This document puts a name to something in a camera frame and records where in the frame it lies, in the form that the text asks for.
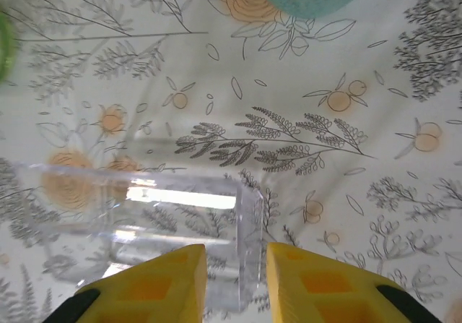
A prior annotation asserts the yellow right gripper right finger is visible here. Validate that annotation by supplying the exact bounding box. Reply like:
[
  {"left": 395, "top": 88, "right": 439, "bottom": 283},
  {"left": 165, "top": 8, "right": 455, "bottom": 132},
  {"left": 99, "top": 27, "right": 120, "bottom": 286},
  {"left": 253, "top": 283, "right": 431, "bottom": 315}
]
[{"left": 266, "top": 242, "right": 448, "bottom": 323}]

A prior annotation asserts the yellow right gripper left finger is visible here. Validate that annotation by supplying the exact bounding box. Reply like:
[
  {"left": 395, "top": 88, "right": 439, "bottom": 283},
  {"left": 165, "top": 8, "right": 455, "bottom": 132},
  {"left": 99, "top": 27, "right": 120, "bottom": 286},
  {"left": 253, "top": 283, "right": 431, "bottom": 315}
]
[{"left": 43, "top": 244, "right": 209, "bottom": 323}]

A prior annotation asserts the clear acrylic box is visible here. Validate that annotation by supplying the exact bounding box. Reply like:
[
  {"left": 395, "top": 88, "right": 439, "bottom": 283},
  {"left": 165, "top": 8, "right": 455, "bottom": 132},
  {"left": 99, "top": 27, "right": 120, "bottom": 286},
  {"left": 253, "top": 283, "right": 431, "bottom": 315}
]
[{"left": 10, "top": 160, "right": 265, "bottom": 315}]

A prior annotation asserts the floral patterned tablecloth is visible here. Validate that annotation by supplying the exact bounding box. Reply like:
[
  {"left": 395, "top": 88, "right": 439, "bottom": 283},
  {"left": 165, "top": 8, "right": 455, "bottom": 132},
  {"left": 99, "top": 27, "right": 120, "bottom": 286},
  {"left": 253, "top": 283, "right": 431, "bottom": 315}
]
[{"left": 0, "top": 0, "right": 462, "bottom": 323}]

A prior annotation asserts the green plastic cup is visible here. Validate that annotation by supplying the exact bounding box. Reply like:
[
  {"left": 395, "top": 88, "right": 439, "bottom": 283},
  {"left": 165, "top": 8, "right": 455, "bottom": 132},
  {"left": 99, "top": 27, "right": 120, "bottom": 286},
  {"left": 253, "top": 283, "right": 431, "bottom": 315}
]
[{"left": 0, "top": 10, "right": 19, "bottom": 85}]

